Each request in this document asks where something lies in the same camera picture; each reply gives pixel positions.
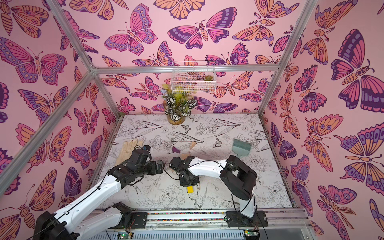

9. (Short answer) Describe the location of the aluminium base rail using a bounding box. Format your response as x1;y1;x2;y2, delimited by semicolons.
56;207;316;240

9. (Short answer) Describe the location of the potted striped leaf plant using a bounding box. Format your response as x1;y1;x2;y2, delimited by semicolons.
161;84;197;125

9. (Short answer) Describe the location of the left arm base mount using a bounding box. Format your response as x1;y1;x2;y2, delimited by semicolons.
103;202;148;229

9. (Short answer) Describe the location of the purple triangle block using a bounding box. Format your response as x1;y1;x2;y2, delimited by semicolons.
172;146;181;154

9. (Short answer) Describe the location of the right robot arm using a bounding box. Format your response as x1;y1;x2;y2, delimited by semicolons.
170;156;258;218

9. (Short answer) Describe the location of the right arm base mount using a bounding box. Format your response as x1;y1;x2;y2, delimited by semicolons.
224;210;269;228

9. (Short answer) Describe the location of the natural wood triangle block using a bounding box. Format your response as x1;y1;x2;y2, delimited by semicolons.
190;142;197;150

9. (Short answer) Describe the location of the green hand brush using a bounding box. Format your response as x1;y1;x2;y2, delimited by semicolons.
232;139;252;159

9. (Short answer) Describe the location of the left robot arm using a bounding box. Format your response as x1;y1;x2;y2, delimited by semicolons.
31;146;165;240

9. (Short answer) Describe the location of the white wire basket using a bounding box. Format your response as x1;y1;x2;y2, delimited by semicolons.
170;60;217;94

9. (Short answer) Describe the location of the yellow bar block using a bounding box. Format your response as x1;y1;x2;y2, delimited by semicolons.
187;186;194;194

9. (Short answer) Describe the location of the square natural wood block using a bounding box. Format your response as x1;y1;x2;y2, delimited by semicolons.
180;153;191;160

